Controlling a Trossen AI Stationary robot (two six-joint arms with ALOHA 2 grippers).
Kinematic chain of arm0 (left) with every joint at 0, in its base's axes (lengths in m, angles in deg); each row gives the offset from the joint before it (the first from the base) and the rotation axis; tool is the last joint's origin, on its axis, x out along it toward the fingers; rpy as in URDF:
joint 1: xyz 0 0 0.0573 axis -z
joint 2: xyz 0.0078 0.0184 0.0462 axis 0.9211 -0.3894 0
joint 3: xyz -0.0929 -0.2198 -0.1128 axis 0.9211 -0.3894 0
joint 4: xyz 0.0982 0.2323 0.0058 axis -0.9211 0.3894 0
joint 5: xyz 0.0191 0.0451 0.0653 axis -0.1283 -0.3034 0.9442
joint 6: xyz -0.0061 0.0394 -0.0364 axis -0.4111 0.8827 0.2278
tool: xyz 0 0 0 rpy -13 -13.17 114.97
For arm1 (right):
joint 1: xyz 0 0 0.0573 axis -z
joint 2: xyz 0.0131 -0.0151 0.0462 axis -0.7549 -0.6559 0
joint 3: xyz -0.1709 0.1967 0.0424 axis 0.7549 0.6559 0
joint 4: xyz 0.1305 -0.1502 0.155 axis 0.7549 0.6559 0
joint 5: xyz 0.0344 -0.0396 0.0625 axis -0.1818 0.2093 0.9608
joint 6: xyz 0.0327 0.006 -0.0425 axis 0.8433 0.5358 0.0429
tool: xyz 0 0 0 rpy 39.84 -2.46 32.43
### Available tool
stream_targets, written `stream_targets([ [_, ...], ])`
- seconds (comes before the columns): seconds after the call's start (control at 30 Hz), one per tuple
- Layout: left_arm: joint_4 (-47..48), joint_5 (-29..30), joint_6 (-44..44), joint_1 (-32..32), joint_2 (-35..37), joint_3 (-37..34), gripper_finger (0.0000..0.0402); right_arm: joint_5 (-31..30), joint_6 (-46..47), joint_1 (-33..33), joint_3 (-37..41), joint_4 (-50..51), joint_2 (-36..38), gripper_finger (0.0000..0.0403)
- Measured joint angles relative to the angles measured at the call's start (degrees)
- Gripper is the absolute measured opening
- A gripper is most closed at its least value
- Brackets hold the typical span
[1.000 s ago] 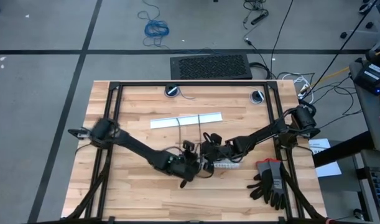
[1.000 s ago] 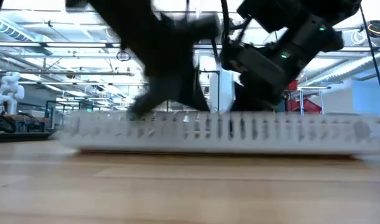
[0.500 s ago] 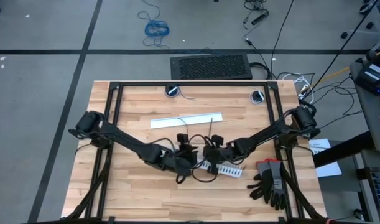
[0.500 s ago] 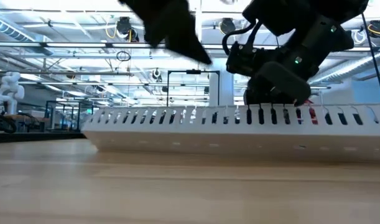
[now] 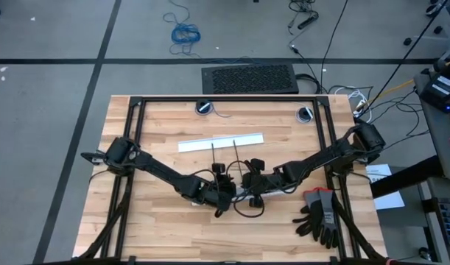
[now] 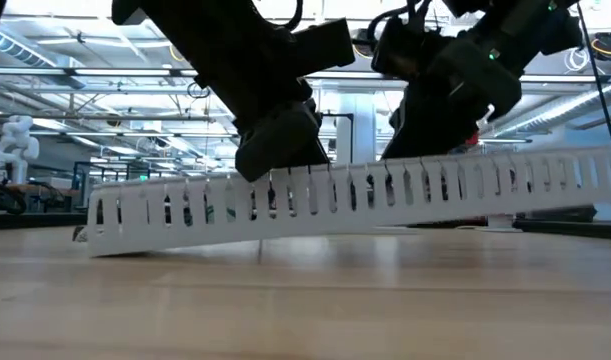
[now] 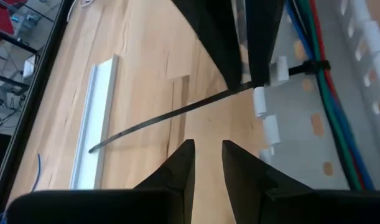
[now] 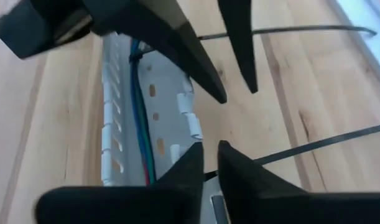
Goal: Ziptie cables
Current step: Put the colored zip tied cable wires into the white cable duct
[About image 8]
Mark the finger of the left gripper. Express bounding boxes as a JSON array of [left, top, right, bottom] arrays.
[[216, 0, 259, 94], [83, 0, 228, 105]]

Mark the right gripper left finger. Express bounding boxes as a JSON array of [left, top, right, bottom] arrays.
[[34, 142, 205, 224]]

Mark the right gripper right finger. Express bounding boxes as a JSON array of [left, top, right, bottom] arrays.
[[217, 140, 380, 224]]

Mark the white slotted cable duct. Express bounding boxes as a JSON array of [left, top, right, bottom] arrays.
[[100, 30, 231, 224]]

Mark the red cable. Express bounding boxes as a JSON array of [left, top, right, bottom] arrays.
[[142, 161, 152, 186]]

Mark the black zip tie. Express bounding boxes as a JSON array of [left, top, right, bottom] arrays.
[[129, 24, 378, 63], [204, 123, 380, 183]]

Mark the blue cable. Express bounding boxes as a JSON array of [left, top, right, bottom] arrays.
[[129, 39, 153, 184]]

